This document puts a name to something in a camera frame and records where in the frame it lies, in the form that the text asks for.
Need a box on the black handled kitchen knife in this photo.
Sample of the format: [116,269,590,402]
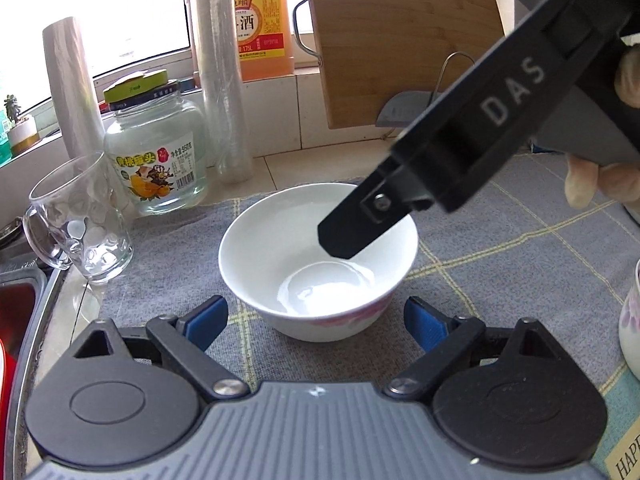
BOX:
[375,90,433,128]

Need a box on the clear glass mug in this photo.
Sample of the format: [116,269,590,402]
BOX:
[22,152,134,284]

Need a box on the white floral bowl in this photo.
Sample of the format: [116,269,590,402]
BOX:
[218,183,419,342]
[618,261,640,379]

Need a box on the orange cooking wine jug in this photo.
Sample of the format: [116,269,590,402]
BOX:
[234,0,294,82]

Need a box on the bamboo cutting board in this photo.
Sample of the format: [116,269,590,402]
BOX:
[309,0,503,129]

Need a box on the steel kitchen sink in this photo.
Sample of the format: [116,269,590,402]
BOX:
[1,220,66,479]

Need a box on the gloved right hand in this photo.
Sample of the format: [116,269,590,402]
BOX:
[564,44,640,210]

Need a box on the metal wire rack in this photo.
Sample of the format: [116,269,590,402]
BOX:
[429,51,476,106]

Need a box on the green dish soap bottle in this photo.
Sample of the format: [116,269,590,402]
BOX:
[0,108,12,165]

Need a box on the glass jar green lid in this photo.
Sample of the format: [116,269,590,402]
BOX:
[103,70,207,216]

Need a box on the grey blue checked cloth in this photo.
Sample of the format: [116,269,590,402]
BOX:
[96,152,640,480]

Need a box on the small potted plant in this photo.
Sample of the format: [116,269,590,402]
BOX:
[4,94,40,157]

